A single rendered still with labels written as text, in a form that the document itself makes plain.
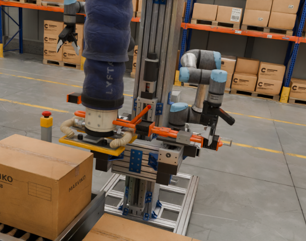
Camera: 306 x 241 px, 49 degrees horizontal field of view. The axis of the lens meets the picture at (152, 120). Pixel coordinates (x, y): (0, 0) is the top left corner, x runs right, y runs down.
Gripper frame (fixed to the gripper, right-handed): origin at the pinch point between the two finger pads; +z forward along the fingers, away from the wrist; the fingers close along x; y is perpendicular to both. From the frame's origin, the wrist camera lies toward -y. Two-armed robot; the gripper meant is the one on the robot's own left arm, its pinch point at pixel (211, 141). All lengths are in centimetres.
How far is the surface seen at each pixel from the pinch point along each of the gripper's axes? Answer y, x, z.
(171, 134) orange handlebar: 19.9, 3.7, -0.3
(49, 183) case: 79, 20, 36
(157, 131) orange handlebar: 27.3, 3.6, -0.5
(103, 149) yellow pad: 51, 15, 11
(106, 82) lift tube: 55, 9, -22
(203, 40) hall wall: 138, -843, 10
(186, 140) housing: 12.2, 4.1, 0.9
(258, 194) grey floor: -47, -203, 126
